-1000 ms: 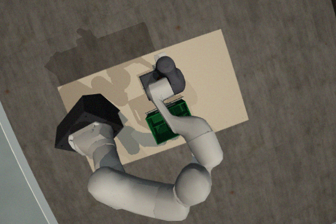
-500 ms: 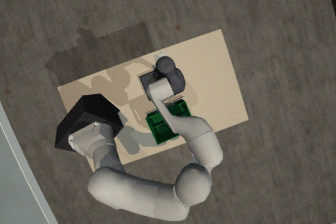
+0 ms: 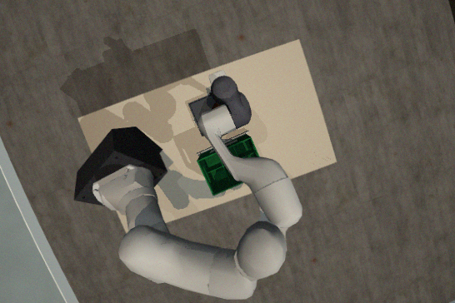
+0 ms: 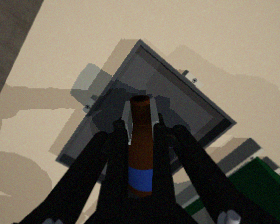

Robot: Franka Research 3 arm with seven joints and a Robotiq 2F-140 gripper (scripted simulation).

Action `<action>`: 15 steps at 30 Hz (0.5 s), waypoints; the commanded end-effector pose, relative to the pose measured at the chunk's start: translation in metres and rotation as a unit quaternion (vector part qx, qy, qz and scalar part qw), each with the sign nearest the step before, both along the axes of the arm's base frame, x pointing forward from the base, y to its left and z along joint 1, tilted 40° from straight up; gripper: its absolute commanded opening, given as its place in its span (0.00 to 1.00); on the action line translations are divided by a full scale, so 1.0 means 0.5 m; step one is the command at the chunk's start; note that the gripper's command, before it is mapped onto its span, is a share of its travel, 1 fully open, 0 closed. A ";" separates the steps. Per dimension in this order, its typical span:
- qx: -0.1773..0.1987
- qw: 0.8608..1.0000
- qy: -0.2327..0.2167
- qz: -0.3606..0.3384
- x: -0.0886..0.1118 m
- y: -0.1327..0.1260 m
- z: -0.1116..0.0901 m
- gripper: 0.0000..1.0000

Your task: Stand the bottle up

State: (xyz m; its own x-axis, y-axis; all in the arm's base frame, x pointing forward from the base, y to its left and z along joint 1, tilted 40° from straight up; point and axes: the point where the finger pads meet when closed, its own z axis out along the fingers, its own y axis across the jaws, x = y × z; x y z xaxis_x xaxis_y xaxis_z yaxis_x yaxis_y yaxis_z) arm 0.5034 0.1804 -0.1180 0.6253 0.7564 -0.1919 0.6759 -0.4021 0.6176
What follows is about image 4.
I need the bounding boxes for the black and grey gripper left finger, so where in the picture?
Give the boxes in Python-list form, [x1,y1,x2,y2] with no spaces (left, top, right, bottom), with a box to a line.
[18,101,133,224]

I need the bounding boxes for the brown bottle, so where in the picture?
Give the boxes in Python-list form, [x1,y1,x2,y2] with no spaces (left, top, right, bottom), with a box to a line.
[128,95,153,197]

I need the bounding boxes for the dark grey rectangular tray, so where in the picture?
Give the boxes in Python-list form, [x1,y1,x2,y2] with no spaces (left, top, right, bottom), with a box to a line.
[55,39,237,168]

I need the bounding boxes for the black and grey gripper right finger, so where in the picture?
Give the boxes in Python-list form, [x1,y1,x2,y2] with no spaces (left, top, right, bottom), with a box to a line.
[150,98,280,224]

